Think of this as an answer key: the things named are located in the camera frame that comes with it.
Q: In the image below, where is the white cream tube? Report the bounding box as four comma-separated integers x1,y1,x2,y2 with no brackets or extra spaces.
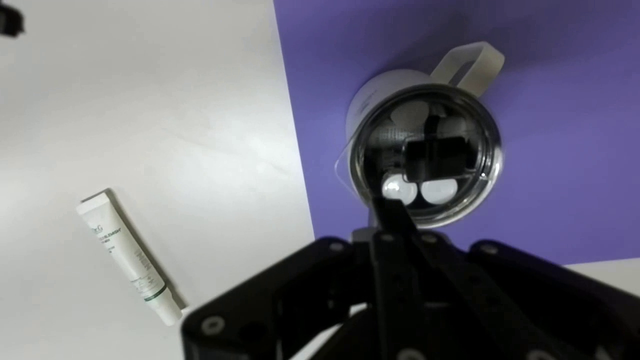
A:
76,188,185,327

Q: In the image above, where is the black sliding lid nozzle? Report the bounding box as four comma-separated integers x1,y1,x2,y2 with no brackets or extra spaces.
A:
402,134,477,184

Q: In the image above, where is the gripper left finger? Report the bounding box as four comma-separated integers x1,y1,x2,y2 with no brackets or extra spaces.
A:
181,197,403,360

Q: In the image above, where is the purple mat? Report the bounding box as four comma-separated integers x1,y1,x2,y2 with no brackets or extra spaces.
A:
272,0,640,266

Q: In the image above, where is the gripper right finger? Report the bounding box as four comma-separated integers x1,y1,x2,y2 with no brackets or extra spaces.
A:
394,198,640,360

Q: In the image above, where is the black object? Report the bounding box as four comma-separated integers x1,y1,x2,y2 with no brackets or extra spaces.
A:
0,4,25,39

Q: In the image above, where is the clear plastic cup lid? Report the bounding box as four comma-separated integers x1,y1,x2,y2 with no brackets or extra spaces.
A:
347,82,504,230

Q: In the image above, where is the white cup with handle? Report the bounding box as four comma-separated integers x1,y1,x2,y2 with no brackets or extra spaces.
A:
344,42,506,231

